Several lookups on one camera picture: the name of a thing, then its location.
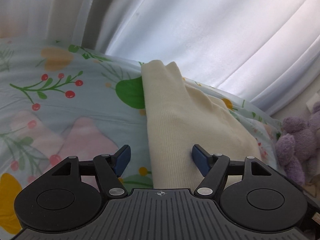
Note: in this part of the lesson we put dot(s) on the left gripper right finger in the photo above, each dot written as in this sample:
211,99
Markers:
217,168

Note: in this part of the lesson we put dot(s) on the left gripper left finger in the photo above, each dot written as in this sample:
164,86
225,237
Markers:
94,179

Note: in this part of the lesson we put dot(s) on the cream knit sweater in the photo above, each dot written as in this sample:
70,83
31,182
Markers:
180,116

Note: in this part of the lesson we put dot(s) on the purple plush toy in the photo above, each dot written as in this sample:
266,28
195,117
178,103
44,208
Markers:
297,149

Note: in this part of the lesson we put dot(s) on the floral light blue bedsheet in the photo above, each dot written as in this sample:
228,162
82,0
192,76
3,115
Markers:
59,99

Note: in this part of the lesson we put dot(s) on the white sheer curtain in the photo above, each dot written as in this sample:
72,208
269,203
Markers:
264,51

